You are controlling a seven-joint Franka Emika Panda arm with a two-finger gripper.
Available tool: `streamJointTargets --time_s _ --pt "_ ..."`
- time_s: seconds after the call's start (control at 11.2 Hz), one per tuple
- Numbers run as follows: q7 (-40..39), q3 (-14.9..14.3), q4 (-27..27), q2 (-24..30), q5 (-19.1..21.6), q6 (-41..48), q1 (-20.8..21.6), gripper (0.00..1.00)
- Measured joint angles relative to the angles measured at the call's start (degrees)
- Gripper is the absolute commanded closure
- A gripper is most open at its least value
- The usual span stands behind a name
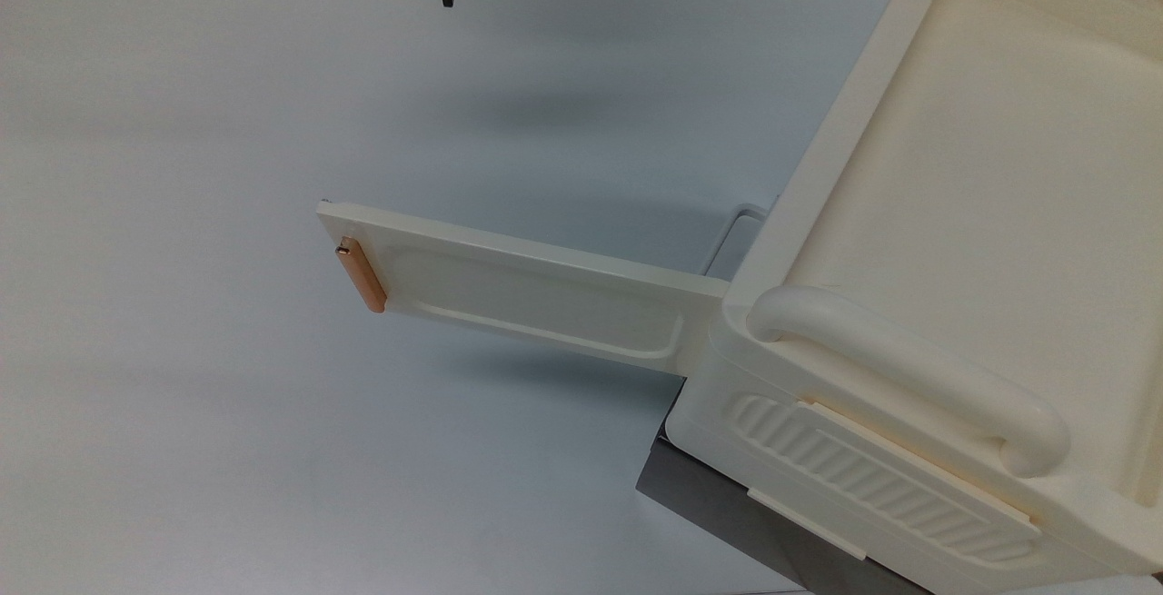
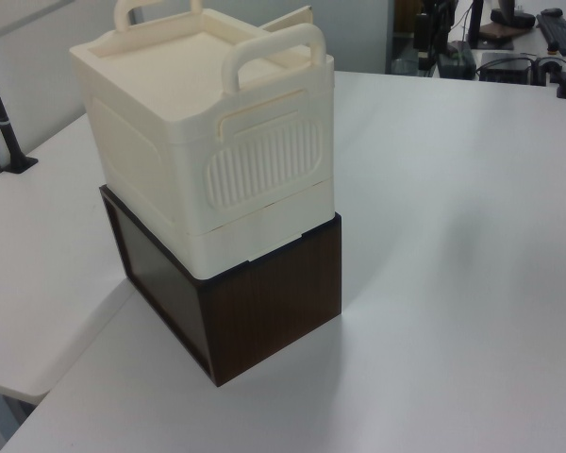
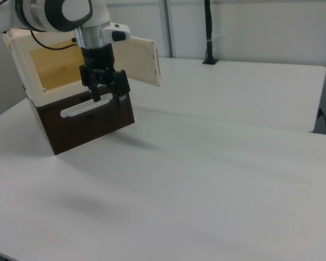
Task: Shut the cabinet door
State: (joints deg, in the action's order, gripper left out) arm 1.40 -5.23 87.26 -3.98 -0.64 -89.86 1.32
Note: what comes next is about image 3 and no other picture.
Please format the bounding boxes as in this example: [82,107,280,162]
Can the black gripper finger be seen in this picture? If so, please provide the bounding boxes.
[108,69,131,109]
[79,64,102,103]

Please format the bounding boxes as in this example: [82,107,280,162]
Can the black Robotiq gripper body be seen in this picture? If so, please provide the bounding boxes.
[80,44,116,85]

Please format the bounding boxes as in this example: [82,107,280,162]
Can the cream cabinet door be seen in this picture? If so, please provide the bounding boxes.
[112,35,162,88]

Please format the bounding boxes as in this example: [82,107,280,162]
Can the cream plastic cabinet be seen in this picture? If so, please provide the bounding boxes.
[2,28,117,108]

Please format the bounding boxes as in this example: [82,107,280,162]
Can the white drawer handle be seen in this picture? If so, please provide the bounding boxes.
[60,92,114,119]

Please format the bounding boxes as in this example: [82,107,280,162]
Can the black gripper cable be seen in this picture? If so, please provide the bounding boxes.
[29,29,78,52]

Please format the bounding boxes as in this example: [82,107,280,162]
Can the black camera stand pole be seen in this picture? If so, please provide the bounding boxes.
[202,0,220,65]

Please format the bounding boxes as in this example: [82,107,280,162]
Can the black cable at table edge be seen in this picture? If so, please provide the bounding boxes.
[317,108,326,134]

